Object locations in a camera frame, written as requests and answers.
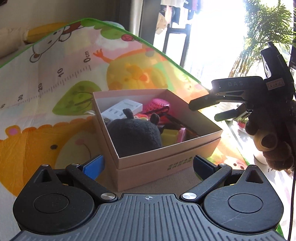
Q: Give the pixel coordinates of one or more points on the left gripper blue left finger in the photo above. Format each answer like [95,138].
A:
[84,175]

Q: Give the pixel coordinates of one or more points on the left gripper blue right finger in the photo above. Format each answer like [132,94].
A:
[212,177]

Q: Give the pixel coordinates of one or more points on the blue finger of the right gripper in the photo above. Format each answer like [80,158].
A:
[226,115]
[205,101]

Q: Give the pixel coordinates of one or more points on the yellow pudding toy pink base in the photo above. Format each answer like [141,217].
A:
[171,137]

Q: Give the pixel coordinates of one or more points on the clear packet of black items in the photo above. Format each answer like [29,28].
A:
[172,123]

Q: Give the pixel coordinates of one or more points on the pink toy colander scoop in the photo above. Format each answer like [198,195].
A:
[156,105]

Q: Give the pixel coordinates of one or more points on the black plush toy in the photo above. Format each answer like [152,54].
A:
[131,136]

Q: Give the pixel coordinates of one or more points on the pink cardboard box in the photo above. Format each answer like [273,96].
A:
[134,171]

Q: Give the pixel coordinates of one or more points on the colourful cartoon play mat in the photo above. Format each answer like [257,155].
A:
[46,98]

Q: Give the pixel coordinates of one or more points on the white multi socket adapter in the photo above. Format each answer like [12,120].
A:
[116,111]

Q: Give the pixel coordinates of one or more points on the green potted palm plant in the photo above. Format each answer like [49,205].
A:
[264,24]

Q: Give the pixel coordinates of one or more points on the yellow banana cushion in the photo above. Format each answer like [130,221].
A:
[35,34]

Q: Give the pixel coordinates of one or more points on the beige bolster pillow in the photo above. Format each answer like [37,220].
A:
[11,39]

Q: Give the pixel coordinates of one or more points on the yellow toy camera keychain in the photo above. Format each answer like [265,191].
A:
[141,116]

